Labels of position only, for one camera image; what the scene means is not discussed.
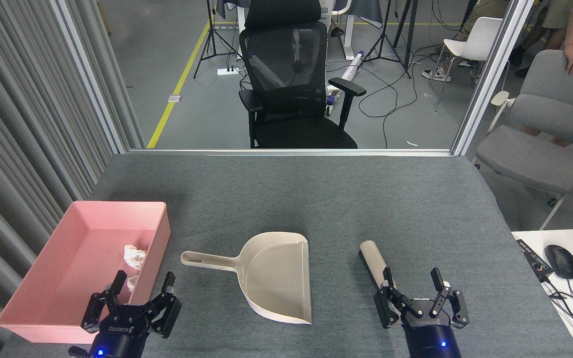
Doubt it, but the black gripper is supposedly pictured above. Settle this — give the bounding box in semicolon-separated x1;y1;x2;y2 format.
81;270;183;358
374;267;470;358

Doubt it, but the beige brush with black bristles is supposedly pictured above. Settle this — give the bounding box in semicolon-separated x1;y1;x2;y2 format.
358;240;397;294

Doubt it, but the beige plastic dustpan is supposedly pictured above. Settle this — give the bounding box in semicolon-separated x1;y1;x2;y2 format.
181;232;312;325

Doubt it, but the pink plastic bin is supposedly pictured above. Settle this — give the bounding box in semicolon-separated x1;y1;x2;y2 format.
0;200;171;346

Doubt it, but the black audio interface box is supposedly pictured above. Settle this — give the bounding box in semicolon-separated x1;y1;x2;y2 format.
516;239;554;284

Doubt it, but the black computer mouse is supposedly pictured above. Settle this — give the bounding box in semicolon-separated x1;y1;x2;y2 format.
544;244;573;280

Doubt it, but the grey curtain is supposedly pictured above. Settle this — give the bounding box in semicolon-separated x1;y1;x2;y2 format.
0;0;145;358

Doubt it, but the grey upholstered chair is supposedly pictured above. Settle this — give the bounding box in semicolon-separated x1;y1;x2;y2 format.
472;50;573;230

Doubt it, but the white and purple tube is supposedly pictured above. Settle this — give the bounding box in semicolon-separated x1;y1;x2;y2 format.
325;50;365;117

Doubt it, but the black tripod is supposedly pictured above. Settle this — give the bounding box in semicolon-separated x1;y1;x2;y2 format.
364;0;419;79
193;0;242;79

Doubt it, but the black mesh office chair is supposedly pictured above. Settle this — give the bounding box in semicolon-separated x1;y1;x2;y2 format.
238;0;367;149

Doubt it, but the white plastic chair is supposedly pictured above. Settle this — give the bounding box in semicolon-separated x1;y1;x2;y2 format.
429;17;503;112

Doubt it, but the seated person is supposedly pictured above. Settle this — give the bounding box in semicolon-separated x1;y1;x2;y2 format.
421;0;511;83

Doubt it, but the standing person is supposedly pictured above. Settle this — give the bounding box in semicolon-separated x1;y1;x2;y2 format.
508;0;568;78

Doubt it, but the black desk cable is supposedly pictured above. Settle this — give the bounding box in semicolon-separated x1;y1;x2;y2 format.
540;276;573;326

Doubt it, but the black floor cable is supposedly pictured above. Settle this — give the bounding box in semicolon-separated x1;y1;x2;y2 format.
326;47;471;149

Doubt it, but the silver frame rail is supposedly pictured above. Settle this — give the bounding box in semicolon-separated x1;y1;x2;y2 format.
127;148;454;158

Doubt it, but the silver frame post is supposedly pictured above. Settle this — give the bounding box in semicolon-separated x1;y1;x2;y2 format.
451;0;536;156
50;0;130;155

